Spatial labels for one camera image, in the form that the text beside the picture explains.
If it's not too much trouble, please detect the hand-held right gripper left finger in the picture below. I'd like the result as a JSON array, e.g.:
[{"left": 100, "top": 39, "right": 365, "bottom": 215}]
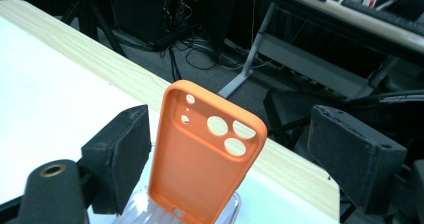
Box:
[{"left": 80, "top": 104, "right": 153, "bottom": 216}]

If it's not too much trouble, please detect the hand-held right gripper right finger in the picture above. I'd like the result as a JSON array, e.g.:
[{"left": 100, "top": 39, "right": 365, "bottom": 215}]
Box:
[{"left": 306, "top": 104, "right": 409, "bottom": 216}]

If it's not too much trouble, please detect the clear plastic bin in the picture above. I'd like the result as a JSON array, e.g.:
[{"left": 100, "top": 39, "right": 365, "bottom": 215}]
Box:
[{"left": 112, "top": 185, "right": 242, "bottom": 224}]

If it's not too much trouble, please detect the orange phone case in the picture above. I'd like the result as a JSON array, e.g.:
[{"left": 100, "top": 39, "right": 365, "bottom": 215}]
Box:
[{"left": 147, "top": 79, "right": 269, "bottom": 224}]

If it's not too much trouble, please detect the black chair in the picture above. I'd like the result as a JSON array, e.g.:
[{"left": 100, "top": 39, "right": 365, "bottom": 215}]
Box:
[{"left": 263, "top": 88, "right": 424, "bottom": 152}]

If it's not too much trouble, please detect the white table mat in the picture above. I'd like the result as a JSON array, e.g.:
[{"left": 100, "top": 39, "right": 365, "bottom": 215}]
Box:
[{"left": 0, "top": 15, "right": 335, "bottom": 224}]

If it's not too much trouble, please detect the desk with white legs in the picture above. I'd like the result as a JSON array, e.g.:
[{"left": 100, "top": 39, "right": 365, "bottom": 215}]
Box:
[{"left": 218, "top": 0, "right": 424, "bottom": 100}]

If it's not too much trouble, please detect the black metal stand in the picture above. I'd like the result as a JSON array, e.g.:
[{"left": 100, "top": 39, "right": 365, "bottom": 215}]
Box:
[{"left": 61, "top": 0, "right": 128, "bottom": 58}]

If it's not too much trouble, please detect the bundle of floor cables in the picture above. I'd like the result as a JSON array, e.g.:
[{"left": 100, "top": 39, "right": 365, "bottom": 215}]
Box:
[{"left": 159, "top": 30, "right": 268, "bottom": 82}]

